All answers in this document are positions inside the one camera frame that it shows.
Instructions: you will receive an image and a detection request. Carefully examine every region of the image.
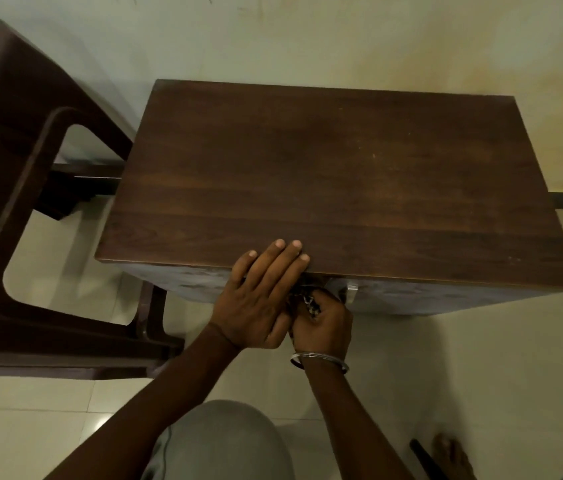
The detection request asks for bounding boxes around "person's left hand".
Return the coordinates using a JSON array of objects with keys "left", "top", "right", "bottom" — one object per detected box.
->
[{"left": 209, "top": 239, "right": 311, "bottom": 351}]

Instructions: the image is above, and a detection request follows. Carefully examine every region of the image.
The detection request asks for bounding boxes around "person's right hand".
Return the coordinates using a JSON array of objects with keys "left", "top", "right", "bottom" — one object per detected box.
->
[{"left": 288, "top": 287, "right": 354, "bottom": 361}]

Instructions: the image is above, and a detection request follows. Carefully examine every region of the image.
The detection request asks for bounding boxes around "bunch of metal keys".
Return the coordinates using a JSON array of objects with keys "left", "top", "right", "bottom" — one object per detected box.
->
[{"left": 295, "top": 289, "right": 323, "bottom": 318}]

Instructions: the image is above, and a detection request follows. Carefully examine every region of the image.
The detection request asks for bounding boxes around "person's left forearm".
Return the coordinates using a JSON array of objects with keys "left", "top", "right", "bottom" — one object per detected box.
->
[{"left": 43, "top": 325, "right": 242, "bottom": 480}]

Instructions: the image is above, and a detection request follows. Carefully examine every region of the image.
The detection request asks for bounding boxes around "person's right forearm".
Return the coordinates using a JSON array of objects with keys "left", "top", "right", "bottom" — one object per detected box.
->
[{"left": 303, "top": 360, "right": 415, "bottom": 480}]

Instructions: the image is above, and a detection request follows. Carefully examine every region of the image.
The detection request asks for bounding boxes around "silver metal bangle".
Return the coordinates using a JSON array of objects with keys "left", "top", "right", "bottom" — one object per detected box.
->
[{"left": 289, "top": 351, "right": 350, "bottom": 375}]

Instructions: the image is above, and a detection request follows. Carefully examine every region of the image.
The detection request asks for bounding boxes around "brown wooden cabinet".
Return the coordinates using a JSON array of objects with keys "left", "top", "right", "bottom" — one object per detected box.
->
[{"left": 95, "top": 79, "right": 563, "bottom": 316}]

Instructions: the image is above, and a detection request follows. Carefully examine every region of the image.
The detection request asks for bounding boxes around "grey trouser leg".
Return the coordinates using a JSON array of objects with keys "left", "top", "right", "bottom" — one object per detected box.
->
[{"left": 141, "top": 400, "right": 282, "bottom": 480}]

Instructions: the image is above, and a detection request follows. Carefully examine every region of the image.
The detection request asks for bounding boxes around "black rod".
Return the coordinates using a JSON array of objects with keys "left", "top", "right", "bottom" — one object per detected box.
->
[{"left": 409, "top": 438, "right": 450, "bottom": 480}]

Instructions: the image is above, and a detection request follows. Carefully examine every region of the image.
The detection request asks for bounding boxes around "person's bare foot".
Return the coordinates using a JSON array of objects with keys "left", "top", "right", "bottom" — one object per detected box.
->
[{"left": 431, "top": 433, "right": 478, "bottom": 480}]

